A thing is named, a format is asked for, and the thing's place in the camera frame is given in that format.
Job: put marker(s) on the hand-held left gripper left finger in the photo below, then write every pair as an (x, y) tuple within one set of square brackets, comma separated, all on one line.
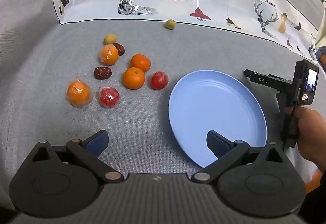
[(98, 143)]

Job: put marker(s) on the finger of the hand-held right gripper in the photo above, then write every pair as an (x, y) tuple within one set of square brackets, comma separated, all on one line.
[(262, 80)]

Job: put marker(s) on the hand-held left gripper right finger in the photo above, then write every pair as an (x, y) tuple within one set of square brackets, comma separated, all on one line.
[(216, 141)]

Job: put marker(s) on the light blue plate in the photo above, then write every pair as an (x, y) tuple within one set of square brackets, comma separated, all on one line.
[(216, 109)]

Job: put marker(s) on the plastic-wrapped red tomato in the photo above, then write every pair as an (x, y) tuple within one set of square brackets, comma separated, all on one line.
[(109, 96), (159, 80)]

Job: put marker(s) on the plastic-wrapped orange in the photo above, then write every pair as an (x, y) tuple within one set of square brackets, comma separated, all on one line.
[(78, 93), (109, 55)]

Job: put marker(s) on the dried red date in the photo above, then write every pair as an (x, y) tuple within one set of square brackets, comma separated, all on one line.
[(102, 73), (119, 48)]

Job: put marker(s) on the bare orange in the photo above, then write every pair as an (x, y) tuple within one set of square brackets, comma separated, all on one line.
[(140, 62), (134, 78)]

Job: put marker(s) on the yellow speckled longan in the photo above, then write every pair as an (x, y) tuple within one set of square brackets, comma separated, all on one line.
[(170, 24), (110, 39)]

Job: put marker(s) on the person's right hand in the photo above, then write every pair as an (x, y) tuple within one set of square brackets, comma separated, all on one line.
[(312, 134)]

